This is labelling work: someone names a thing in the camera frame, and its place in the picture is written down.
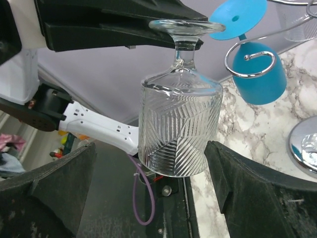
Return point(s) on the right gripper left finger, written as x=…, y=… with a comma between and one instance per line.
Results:
x=48, y=202

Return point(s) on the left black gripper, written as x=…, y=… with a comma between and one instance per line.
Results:
x=19, y=28

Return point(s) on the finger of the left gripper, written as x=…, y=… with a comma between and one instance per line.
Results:
x=111, y=11
x=60, y=38

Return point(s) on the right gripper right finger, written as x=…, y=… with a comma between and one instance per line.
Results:
x=260, y=202

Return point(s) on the chrome glass rack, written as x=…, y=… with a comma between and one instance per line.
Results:
x=289, y=125

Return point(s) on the ribbed clear glass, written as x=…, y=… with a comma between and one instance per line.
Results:
x=180, y=107
x=290, y=15

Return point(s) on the blue plastic goblet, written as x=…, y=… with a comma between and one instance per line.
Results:
x=259, y=75

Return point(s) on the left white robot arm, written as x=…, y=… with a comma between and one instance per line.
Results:
x=47, y=107

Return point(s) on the black mounting rail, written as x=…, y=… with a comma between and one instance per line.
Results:
x=175, y=215

